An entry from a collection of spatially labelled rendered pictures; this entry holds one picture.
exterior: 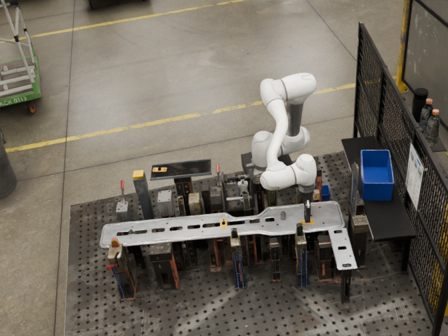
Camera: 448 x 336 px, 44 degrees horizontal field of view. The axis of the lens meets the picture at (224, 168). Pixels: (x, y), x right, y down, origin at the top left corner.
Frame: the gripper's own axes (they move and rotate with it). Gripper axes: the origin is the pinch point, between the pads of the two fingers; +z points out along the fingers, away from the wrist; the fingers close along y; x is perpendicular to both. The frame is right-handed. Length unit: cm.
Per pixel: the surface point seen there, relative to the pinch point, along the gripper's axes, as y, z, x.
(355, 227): 11.8, 0.5, 23.9
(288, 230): 4.9, 4.6, -11.2
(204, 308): 29, 34, -62
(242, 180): -24.7, -9.6, -33.8
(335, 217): -2.0, 4.7, 16.2
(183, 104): -298, 105, -93
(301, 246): 19.8, 2.3, -5.8
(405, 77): -272, 84, 138
